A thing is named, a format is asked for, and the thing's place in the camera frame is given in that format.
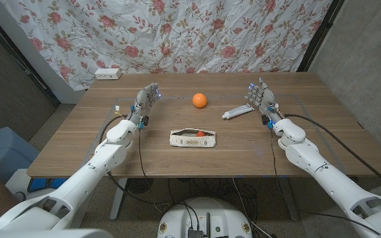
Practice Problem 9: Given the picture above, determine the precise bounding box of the thin black left wrist cable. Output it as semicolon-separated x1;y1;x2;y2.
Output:
138;127;148;179

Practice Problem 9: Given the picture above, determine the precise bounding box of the white toothpaste tube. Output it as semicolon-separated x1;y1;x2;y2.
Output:
221;102;255;120

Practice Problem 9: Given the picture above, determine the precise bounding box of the white robot torso edge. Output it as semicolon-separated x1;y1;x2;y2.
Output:
0;227;114;238

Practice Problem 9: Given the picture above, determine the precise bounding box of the white power strip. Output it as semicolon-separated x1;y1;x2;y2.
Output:
94;67;122;81

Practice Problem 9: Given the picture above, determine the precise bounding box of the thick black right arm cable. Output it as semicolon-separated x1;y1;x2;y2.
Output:
284;113;381;196

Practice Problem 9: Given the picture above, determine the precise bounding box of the beige patterned pen bag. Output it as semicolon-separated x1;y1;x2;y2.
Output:
169;128;217;149

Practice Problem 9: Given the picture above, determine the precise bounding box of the grey tape outline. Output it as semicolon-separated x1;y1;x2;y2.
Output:
76;94;349;176

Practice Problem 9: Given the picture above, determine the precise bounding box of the blue plastic bin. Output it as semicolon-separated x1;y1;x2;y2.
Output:
0;126;41;184

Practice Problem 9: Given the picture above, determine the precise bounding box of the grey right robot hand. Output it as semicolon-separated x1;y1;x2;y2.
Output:
245;77;284;126

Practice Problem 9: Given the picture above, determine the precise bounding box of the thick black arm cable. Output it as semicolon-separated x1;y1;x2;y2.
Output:
98;114;128;145
284;113;381;196

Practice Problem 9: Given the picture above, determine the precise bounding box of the black backdrop pole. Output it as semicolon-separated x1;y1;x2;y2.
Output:
296;0;345;73
0;6;61;106

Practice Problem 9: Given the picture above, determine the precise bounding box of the white and blue floor box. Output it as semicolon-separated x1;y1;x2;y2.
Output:
5;168;69;201

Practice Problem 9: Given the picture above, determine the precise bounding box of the floral print backdrop curtain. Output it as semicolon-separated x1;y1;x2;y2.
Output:
0;0;333;92

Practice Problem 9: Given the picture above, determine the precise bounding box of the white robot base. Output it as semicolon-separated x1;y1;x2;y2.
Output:
156;197;253;238

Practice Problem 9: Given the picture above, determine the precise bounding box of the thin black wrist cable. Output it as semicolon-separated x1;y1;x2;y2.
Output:
138;127;148;179
269;128;279;179

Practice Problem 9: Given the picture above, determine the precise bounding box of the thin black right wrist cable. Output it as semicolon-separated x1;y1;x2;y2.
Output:
269;128;279;179

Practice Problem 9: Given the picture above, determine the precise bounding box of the white table leg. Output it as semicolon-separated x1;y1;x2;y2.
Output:
109;177;128;221

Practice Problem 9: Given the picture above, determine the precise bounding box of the grey table leg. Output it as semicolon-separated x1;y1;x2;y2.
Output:
278;177;300;221

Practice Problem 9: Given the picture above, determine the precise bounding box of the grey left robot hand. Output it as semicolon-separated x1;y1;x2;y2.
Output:
128;82;162;126

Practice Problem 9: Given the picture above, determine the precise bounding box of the black round disc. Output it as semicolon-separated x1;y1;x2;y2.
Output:
126;177;154;195

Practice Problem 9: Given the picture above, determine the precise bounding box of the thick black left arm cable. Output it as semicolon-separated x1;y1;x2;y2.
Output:
98;114;128;145

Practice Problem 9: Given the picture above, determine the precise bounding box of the orange fruit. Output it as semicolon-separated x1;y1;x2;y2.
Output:
192;93;208;109

